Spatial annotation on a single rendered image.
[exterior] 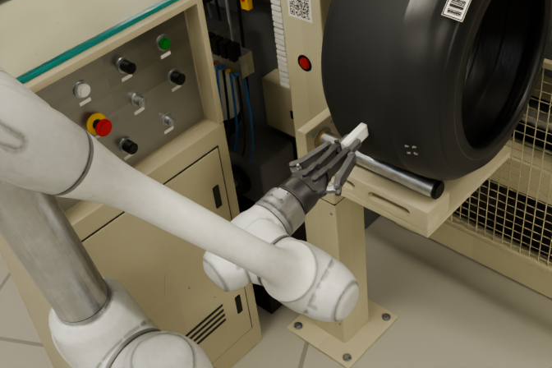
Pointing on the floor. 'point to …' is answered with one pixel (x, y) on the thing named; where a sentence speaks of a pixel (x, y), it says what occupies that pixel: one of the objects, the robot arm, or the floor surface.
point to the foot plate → (377, 316)
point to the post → (351, 214)
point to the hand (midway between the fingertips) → (354, 139)
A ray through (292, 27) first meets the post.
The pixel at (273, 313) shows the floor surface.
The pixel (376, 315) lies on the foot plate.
